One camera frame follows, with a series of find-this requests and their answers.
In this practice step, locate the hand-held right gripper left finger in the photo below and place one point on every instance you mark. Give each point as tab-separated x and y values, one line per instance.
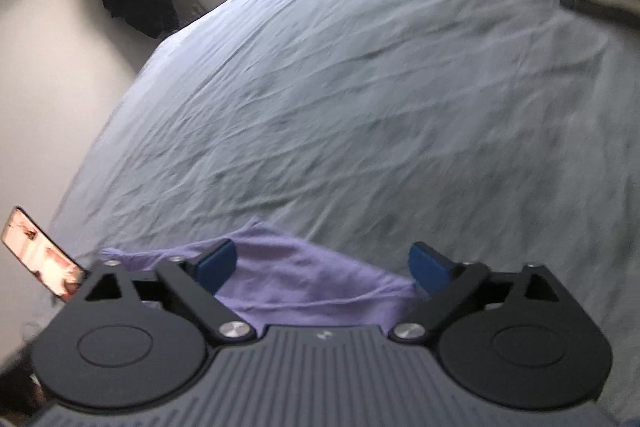
215	264

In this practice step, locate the lilac pants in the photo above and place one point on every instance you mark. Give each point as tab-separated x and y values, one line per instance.
310	277

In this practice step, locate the smartphone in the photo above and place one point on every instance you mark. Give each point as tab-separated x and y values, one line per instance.
40	252

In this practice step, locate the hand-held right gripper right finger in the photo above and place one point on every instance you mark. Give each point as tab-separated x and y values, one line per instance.
427	269

